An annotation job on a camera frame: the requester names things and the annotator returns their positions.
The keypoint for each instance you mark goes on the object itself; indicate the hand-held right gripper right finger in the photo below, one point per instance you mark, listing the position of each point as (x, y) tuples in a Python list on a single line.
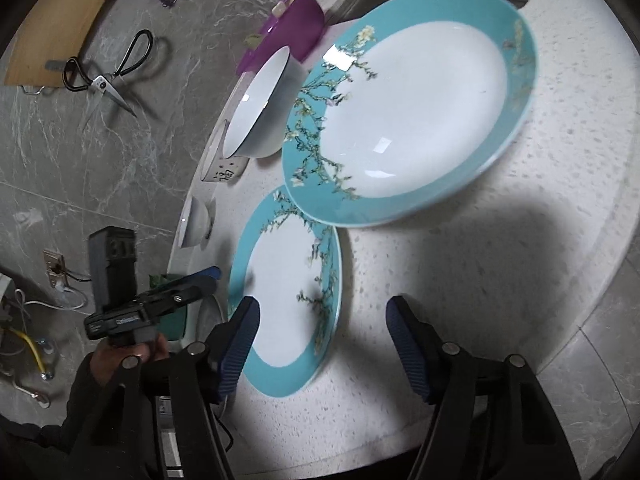
[(406, 347)]

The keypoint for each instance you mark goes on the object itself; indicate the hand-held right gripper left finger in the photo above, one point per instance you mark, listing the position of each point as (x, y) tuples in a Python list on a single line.
[(239, 342)]

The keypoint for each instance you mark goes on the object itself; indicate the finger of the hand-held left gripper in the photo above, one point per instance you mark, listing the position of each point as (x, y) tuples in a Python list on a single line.
[(207, 273), (195, 290)]

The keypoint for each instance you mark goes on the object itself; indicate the small teal floral plate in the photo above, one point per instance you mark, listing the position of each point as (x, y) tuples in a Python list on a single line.
[(285, 285)]

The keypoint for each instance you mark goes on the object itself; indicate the white printed bowl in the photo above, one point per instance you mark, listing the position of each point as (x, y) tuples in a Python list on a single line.
[(227, 172)]

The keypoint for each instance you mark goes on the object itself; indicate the plain white bowl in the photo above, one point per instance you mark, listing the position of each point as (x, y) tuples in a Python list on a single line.
[(260, 110)]

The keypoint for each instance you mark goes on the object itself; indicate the large teal floral plate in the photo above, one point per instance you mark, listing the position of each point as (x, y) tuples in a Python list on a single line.
[(415, 110)]

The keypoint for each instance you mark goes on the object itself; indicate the person's left forearm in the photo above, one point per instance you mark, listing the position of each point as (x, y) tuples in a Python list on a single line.
[(55, 440)]

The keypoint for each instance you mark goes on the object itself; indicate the person's left hand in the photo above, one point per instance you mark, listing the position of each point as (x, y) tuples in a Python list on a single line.
[(107, 360)]

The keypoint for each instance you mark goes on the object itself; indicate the green leafy vegetable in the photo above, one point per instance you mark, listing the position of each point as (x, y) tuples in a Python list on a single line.
[(159, 278)]

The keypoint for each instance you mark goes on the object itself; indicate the teal plastic bowl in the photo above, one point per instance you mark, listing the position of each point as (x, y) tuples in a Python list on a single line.
[(175, 322)]

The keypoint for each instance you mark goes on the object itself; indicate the small white bowl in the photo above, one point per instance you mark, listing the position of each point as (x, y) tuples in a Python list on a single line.
[(197, 220)]

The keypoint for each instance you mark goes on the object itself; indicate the wooden cutting board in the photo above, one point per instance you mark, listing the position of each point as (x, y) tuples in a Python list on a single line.
[(55, 15)]

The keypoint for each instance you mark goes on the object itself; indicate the purple plastic bowl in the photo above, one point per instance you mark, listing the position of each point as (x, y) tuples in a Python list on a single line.
[(300, 25)]

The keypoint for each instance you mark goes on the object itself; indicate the white vegetable piece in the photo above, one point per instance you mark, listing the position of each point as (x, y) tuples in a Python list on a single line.
[(279, 8)]

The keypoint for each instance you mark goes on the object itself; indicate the wall socket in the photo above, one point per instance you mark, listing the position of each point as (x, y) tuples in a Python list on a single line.
[(52, 266)]

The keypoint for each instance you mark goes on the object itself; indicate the white wall box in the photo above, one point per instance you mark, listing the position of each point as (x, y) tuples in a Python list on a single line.
[(7, 300)]

